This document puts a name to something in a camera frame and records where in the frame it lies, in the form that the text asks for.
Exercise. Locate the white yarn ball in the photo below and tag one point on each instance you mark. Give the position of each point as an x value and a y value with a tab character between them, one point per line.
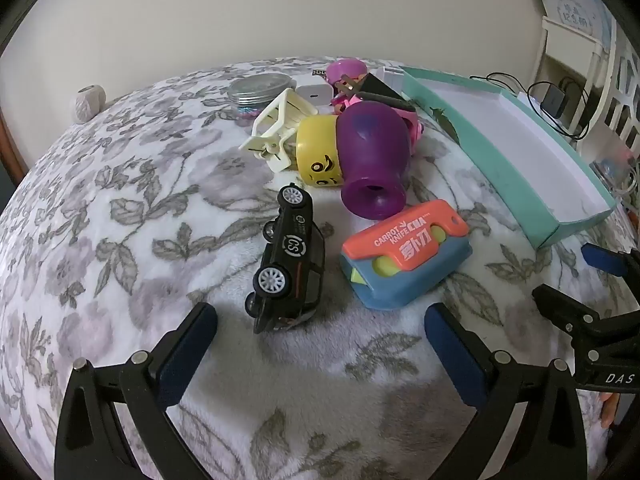
90	103

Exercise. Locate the clear plastic bag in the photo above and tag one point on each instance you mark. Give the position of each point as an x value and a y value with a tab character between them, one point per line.
612	170

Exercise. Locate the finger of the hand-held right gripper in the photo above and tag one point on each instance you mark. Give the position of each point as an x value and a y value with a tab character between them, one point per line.
612	261
567	310

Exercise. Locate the round metal tin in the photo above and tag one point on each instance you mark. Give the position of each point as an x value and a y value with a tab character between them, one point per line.
260	87

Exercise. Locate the black toy car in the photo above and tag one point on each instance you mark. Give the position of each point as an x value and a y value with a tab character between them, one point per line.
292	260

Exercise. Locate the white charger cube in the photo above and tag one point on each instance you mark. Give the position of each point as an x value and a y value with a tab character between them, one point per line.
314	94

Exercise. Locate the pink toy dog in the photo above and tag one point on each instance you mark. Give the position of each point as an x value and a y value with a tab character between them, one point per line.
414	127

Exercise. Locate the orange and blue toy knife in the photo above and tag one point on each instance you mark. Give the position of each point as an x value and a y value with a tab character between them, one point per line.
400	247

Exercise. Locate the cream plastic toy chair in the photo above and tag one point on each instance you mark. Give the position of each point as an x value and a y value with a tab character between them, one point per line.
280	110

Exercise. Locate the brown wooden bed frame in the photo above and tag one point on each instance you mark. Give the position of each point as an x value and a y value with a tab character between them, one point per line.
11	152

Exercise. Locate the black triangular block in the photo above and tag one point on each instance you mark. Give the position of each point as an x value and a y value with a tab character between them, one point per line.
380	91

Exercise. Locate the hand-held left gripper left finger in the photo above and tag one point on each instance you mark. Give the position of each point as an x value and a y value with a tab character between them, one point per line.
185	355

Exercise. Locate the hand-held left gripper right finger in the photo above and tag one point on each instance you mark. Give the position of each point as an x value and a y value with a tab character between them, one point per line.
457	355

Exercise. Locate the teal cardboard box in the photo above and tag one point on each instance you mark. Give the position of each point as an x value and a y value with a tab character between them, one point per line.
500	125

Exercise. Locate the wall poster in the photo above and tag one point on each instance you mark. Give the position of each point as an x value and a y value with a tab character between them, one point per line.
575	7

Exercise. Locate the black power adapter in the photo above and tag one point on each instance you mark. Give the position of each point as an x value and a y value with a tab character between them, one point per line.
554	101

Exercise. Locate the white power strip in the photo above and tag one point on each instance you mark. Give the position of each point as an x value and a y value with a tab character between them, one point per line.
532	102

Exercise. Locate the floral blanket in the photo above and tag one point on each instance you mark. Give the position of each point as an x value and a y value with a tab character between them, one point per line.
125	210

